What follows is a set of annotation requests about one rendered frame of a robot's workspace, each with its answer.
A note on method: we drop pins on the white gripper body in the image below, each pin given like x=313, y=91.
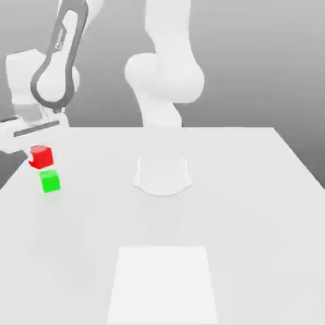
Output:
x=30, y=138

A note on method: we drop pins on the small red cube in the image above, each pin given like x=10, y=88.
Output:
x=42, y=157

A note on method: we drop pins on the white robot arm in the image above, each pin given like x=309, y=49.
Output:
x=165, y=76

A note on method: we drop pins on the small green cube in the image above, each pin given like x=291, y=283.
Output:
x=50, y=182

